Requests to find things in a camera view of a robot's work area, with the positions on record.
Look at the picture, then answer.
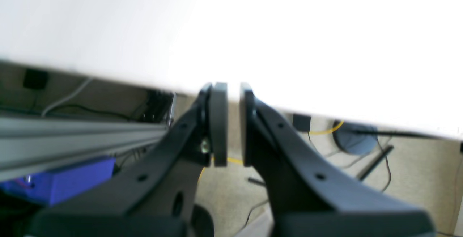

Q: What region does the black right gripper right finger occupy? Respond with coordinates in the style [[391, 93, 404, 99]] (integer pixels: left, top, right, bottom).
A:
[[240, 82, 436, 237]]

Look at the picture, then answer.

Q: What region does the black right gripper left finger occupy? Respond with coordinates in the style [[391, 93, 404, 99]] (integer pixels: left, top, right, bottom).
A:
[[30, 82, 228, 237]]

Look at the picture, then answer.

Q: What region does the grey aluminium frame rail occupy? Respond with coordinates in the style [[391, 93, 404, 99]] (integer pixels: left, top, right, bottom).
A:
[[0, 117, 167, 181]]

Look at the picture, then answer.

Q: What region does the round blue-grey stand base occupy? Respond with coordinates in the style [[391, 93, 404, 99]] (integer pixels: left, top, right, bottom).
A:
[[332, 123, 378, 156]]

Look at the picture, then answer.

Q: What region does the blue box under table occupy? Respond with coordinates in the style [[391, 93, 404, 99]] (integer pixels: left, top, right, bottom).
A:
[[1, 156, 115, 206]]

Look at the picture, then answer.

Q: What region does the white cable on floor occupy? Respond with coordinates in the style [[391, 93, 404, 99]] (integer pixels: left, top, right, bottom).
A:
[[41, 78, 93, 117]]

